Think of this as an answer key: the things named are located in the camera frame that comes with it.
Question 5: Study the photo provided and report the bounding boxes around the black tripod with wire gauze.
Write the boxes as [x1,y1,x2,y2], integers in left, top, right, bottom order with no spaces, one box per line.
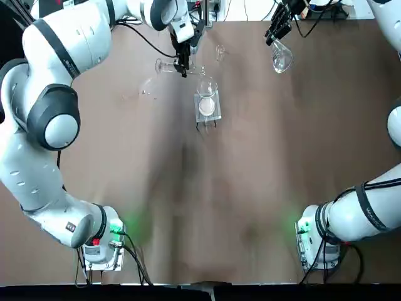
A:
[193,90,223,131]

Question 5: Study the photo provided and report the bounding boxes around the large clear glass beaker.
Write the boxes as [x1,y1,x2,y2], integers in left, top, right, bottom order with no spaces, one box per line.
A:
[196,77,219,98]

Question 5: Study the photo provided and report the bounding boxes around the clear glass conical flask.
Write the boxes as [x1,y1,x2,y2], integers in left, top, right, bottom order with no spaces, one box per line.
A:
[270,39,294,75]

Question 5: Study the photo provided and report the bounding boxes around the black left base cable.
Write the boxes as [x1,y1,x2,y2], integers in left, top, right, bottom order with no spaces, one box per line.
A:
[123,230,154,287]

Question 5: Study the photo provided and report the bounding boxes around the black router with red logo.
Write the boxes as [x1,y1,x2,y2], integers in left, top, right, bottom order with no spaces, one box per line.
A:
[37,0,78,13]

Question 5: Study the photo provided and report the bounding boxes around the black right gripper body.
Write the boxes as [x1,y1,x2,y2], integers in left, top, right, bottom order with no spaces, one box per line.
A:
[281,0,310,15]

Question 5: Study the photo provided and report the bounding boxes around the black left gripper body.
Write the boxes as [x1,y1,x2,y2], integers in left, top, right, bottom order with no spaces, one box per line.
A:
[169,21,207,56]

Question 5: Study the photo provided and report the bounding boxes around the brown and black bag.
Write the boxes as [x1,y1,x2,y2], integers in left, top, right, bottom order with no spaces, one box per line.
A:
[299,4,348,21]

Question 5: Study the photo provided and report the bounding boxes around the tall glass graduated cylinder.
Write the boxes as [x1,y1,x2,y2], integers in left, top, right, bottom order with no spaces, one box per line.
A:
[154,58,208,78]

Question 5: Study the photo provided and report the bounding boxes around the small clear glass beaker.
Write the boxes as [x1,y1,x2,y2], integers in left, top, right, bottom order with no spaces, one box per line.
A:
[215,45,229,63]

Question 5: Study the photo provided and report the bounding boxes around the aluminium profile post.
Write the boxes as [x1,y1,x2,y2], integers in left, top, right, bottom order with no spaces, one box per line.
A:
[200,0,214,29]

